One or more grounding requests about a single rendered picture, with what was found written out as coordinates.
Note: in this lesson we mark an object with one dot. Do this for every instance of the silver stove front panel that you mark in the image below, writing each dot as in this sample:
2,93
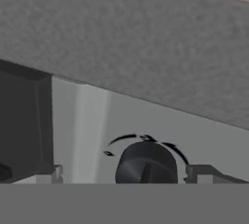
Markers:
210,143

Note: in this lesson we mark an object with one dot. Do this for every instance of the black flat panel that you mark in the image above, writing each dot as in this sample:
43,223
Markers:
22,120

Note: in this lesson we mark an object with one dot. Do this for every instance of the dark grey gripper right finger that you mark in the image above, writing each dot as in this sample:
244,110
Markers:
204,172

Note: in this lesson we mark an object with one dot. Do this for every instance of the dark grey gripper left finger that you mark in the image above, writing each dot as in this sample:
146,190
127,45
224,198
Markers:
48,177

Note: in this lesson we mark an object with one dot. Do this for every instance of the black stove knob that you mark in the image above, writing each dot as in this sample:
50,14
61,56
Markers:
146,163

